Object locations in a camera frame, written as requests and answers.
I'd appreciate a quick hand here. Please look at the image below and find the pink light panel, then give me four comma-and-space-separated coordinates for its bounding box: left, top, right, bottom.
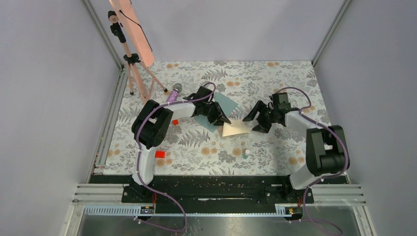
109, 0, 154, 67

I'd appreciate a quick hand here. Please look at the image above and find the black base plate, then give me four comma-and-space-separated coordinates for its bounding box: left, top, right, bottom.
90, 175, 314, 214

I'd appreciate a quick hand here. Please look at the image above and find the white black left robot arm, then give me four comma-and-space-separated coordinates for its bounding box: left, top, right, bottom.
131, 86, 231, 202

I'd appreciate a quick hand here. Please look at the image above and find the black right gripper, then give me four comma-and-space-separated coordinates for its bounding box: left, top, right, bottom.
242, 100, 278, 134

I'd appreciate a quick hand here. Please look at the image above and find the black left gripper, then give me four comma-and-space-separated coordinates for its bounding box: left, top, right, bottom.
201, 101, 231, 126

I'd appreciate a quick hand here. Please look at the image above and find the red cylinder block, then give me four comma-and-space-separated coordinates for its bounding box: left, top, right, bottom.
154, 150, 166, 159

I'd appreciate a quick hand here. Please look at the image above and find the pink tripod stand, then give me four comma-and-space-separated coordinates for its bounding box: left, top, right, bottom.
108, 10, 168, 103

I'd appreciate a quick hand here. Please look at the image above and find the white slotted cable duct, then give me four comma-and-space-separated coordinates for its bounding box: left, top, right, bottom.
84, 203, 294, 218

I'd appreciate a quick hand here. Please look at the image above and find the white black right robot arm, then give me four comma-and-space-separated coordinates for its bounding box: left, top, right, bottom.
243, 92, 350, 203

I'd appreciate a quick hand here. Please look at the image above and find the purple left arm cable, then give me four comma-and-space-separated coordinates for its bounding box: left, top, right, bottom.
135, 82, 217, 234

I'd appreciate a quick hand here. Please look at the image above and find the purple glitter microphone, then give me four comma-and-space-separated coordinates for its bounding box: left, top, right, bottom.
166, 83, 182, 103

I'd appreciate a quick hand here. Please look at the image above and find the small glue stick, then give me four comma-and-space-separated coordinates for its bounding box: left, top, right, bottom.
243, 149, 250, 159

